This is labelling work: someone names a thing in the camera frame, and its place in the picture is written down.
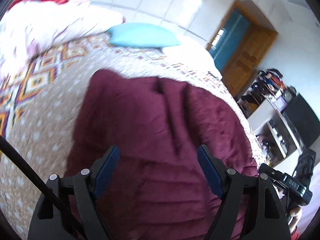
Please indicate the dark ornate clock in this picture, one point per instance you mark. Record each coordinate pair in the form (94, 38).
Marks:
(290, 93)

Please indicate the teal pillow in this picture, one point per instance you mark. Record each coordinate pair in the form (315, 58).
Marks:
(140, 35)

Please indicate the person's right hand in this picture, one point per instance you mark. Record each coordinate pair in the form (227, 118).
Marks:
(297, 215)

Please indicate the maroon quilted jacket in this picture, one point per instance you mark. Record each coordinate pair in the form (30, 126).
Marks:
(150, 120)

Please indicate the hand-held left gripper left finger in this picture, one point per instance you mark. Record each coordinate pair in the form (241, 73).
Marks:
(107, 170)

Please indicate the white duvet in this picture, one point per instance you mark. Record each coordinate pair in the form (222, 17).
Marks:
(50, 25)

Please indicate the wooden door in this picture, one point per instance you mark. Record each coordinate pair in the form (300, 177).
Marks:
(245, 62)

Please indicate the white television cabinet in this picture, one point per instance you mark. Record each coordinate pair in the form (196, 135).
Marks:
(260, 115)

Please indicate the patterned bed quilt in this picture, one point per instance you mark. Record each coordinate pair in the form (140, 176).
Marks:
(45, 120)

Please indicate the black bag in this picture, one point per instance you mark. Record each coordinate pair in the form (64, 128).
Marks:
(306, 166)

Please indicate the black television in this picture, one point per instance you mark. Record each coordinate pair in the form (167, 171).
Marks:
(300, 120)

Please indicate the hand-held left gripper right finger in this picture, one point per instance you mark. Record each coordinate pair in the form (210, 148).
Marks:
(210, 172)

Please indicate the clothes shelf rack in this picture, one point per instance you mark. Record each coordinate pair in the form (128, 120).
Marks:
(260, 87)

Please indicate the teal glass door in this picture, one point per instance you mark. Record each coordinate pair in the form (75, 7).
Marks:
(230, 37)

